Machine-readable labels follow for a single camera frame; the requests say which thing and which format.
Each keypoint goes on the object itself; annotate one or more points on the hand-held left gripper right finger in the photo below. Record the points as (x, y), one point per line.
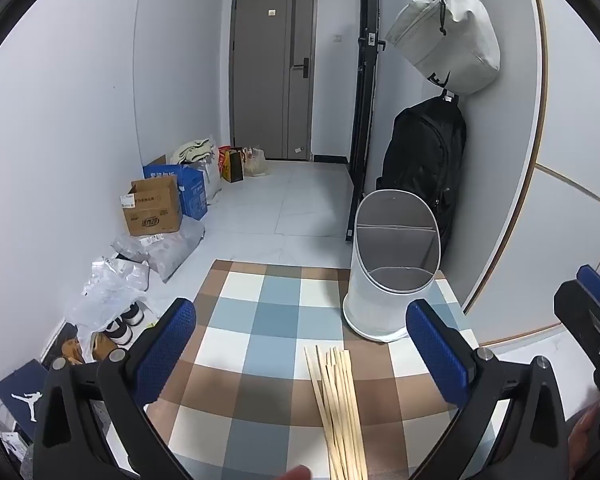
(435, 355)

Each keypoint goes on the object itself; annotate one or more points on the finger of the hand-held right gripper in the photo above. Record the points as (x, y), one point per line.
(597, 285)

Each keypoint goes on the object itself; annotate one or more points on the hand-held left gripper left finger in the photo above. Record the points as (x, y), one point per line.
(165, 350)

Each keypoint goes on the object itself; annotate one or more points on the white divided utensil holder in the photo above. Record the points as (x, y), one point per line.
(380, 300)

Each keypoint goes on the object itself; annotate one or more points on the bunch of wooden chopsticks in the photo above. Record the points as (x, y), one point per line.
(340, 410)

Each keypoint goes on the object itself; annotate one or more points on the person's right hand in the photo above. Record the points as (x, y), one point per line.
(582, 435)

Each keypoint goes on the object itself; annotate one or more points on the person's left hand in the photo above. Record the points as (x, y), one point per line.
(294, 474)

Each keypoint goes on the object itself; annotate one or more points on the black white sneaker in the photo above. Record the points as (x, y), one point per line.
(134, 316)
(119, 332)

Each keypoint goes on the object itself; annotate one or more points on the brown suede shoe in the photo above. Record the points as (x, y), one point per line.
(72, 352)
(102, 347)

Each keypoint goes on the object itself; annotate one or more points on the clear crumpled plastic bags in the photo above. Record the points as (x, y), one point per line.
(112, 285)

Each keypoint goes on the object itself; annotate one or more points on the grey mailer bags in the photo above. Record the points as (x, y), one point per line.
(170, 250)

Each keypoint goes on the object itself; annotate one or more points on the checkered blue brown mat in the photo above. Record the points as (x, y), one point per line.
(270, 340)

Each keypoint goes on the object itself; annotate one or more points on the brown cardboard box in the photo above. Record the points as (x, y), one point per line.
(152, 210)

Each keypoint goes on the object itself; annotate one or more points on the dark blue shoe box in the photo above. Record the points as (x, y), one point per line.
(22, 395)

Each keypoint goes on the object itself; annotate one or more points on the blue cardboard box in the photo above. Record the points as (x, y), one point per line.
(192, 192)

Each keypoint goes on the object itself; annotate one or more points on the white plastic bag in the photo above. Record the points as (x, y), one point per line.
(211, 177)

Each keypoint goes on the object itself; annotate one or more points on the yellow black paper bag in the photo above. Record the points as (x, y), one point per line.
(232, 165)

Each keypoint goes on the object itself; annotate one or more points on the beige folded cloth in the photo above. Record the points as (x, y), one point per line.
(192, 150)

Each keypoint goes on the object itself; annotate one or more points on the black backpack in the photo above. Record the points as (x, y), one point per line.
(425, 150)

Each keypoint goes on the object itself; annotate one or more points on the translucent plastic bag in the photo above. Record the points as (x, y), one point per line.
(256, 162)

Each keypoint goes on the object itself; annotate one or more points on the grey entrance door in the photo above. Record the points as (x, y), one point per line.
(260, 85)

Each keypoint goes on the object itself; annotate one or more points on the light grey sling bag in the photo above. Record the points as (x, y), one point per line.
(445, 35)

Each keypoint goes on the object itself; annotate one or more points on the black door frame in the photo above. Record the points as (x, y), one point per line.
(365, 110)

